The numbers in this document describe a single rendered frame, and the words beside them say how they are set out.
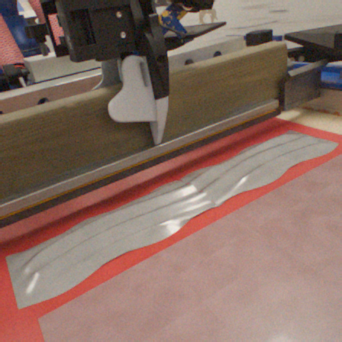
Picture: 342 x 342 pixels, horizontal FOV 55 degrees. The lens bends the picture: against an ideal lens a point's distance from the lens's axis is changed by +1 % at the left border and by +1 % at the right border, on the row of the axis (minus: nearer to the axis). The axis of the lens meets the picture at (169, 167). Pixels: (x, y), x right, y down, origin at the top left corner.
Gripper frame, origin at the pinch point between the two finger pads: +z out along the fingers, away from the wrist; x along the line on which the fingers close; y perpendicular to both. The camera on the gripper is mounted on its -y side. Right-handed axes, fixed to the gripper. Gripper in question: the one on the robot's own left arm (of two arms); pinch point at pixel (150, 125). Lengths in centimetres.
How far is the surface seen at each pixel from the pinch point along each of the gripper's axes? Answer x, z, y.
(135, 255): 11.3, 5.7, 8.9
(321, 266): 21.1, 5.6, -0.7
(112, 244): 9.6, 5.1, 10.0
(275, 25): -165, 20, -200
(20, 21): -80, -12, -4
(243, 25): -201, 19, -200
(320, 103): 2.7, 4.3, -25.5
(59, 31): -49, -9, -6
